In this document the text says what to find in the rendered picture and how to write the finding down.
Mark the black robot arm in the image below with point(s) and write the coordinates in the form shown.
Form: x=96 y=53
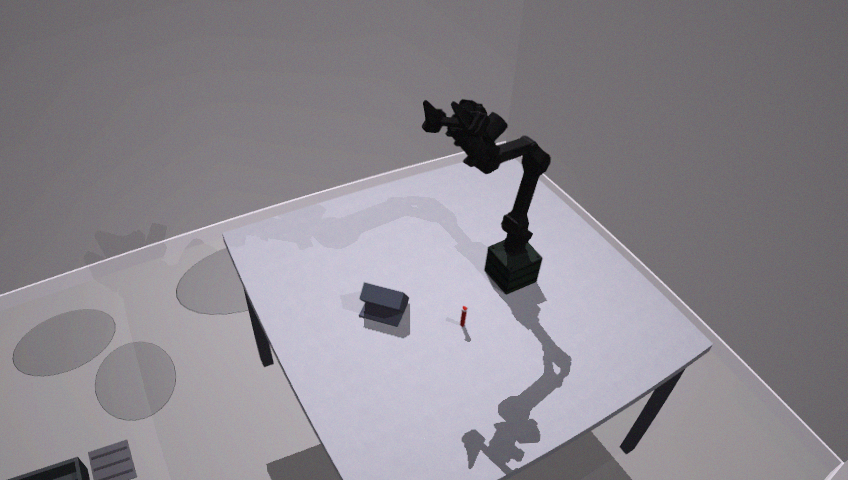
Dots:
x=486 y=156

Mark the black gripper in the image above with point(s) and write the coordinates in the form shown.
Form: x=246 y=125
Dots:
x=465 y=128

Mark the dark grey square panel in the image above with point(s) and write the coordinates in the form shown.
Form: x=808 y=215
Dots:
x=382 y=304

